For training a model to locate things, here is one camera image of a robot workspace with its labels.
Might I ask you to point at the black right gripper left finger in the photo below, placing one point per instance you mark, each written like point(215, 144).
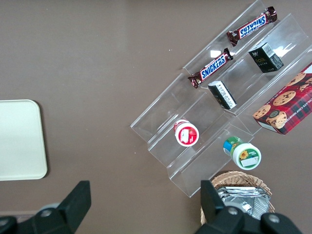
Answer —
point(63, 214)

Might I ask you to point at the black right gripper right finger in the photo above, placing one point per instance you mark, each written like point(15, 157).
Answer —
point(219, 219)

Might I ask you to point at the light wicker basket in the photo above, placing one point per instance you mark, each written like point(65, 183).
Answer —
point(239, 176)

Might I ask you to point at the cream plastic tray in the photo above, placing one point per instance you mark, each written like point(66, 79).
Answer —
point(19, 141)

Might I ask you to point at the green lid yogurt cup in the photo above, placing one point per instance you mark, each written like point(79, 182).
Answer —
point(246, 156)

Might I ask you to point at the red lid yogurt cup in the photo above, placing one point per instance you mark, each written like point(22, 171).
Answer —
point(186, 134)

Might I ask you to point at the clear acrylic step stand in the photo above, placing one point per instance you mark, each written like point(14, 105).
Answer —
point(287, 31)
point(165, 114)

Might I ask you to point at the small black carton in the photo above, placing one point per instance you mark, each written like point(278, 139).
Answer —
point(264, 58)
point(223, 95)

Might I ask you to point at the red tartan cookie box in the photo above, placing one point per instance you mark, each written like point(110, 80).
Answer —
point(287, 107)

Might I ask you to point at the Snickers chocolate bar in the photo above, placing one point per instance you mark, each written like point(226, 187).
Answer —
point(212, 68)
point(252, 26)

